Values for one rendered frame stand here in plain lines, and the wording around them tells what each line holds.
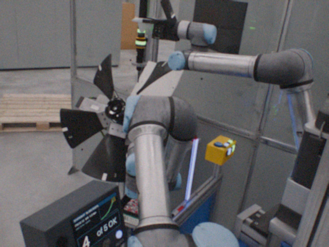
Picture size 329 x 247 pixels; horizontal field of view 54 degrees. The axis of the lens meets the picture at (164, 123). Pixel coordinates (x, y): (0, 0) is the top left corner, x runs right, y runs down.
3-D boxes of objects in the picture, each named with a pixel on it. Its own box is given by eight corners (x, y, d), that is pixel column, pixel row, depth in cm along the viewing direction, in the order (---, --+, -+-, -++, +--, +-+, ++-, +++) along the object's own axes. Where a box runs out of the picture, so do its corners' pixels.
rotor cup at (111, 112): (117, 105, 178) (105, 94, 167) (141, 105, 172) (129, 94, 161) (112, 130, 173) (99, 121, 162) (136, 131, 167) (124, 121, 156)
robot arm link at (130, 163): (124, 178, 121) (125, 158, 118) (126, 163, 131) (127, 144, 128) (145, 179, 122) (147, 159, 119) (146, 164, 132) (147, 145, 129)
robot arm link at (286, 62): (292, 92, 102) (165, 75, 129) (301, 86, 110) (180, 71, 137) (296, 55, 98) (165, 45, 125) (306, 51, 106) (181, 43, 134)
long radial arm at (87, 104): (130, 118, 190) (120, 110, 181) (124, 129, 189) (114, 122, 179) (94, 105, 205) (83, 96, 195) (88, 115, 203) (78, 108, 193)
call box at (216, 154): (217, 151, 185) (220, 134, 181) (233, 157, 180) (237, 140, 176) (203, 161, 172) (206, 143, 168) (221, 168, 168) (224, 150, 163)
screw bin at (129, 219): (133, 194, 166) (134, 182, 164) (164, 203, 162) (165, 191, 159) (113, 219, 147) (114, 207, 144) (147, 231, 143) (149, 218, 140)
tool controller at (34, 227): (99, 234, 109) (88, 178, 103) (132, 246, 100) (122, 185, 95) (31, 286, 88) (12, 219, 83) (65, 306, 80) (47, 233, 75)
